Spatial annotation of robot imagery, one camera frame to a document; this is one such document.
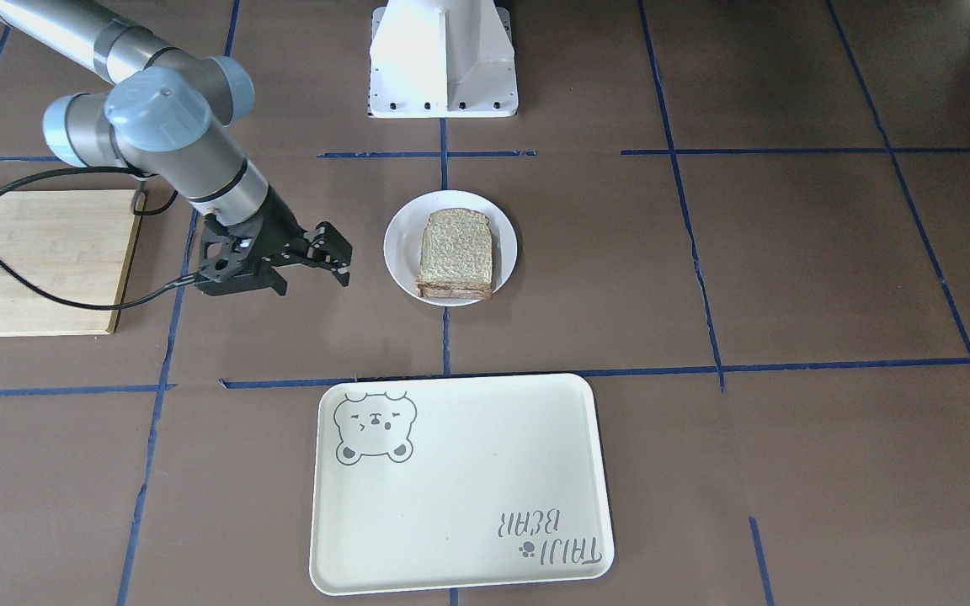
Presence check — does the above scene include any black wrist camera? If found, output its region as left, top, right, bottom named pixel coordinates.
left=194, top=231, right=253, bottom=296

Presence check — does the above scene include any bread slice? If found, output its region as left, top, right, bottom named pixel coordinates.
left=416, top=208, right=493, bottom=290
left=416, top=281, right=493, bottom=300

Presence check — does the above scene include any cream bear serving tray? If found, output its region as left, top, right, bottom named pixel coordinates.
left=309, top=375, right=616, bottom=596

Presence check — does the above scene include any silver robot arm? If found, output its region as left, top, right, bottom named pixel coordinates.
left=0, top=1, right=353, bottom=296

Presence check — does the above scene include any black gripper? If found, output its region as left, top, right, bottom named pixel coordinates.
left=201, top=189, right=353, bottom=296

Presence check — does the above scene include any wooden cutting board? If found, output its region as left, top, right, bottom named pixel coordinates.
left=0, top=189, right=139, bottom=337

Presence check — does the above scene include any white round plate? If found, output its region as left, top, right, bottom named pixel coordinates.
left=382, top=189, right=520, bottom=307

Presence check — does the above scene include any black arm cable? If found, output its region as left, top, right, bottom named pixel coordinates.
left=0, top=167, right=200, bottom=311

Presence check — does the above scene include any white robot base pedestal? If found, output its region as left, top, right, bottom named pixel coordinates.
left=367, top=1, right=520, bottom=120

